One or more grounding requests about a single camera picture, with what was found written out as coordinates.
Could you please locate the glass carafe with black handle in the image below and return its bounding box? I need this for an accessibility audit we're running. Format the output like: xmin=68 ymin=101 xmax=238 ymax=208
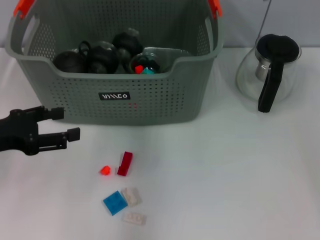
xmin=235 ymin=33 xmax=303 ymax=113

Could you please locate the white flat toy plate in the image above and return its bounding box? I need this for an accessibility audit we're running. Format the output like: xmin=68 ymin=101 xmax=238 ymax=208
xmin=121 ymin=211 xmax=147 ymax=225

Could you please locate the blue flat toy plate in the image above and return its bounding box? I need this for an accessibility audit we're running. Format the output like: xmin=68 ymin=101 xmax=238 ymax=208
xmin=102 ymin=190 xmax=128 ymax=216

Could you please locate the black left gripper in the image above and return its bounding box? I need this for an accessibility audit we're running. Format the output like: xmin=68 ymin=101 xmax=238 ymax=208
xmin=0 ymin=106 xmax=81 ymax=156

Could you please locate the long dark red toy brick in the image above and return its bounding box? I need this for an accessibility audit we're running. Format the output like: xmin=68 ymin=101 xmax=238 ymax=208
xmin=116 ymin=151 xmax=133 ymax=177

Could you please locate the grey perforated storage basket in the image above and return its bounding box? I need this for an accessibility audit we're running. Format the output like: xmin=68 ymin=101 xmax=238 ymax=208
xmin=4 ymin=0 xmax=224 ymax=126

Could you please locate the dark clay teapot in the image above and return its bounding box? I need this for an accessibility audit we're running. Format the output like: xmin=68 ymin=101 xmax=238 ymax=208
xmin=52 ymin=49 xmax=87 ymax=74

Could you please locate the white toy brick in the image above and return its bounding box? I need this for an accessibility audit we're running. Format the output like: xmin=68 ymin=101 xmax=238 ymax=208
xmin=121 ymin=187 xmax=142 ymax=207

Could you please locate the orange basket handle clip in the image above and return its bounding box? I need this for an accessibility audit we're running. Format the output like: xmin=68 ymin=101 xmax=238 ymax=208
xmin=208 ymin=0 xmax=223 ymax=20
xmin=13 ymin=0 xmax=35 ymax=20

